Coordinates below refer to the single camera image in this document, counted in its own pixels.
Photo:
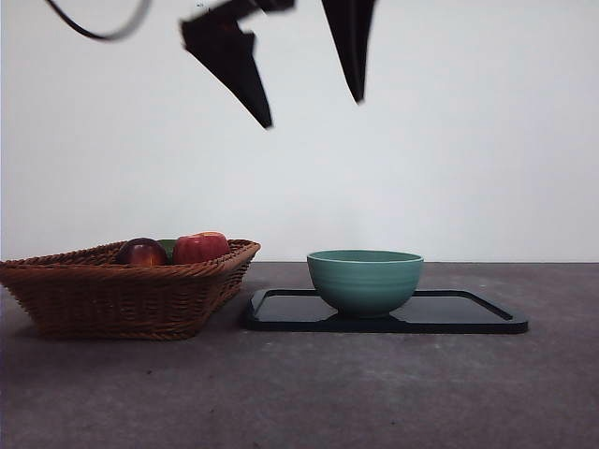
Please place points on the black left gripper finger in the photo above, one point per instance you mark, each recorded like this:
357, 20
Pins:
353, 42
224, 56

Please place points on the teal ceramic bowl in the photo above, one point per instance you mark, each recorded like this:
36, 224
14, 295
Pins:
365, 285

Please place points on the green avocado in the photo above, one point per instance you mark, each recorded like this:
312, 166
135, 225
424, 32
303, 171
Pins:
167, 245

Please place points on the dark red apple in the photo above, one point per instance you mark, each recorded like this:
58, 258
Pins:
140, 252

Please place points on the brown wicker basket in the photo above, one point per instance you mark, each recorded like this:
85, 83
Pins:
117, 299

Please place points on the dark rectangular tray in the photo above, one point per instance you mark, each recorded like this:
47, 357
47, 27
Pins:
290, 318

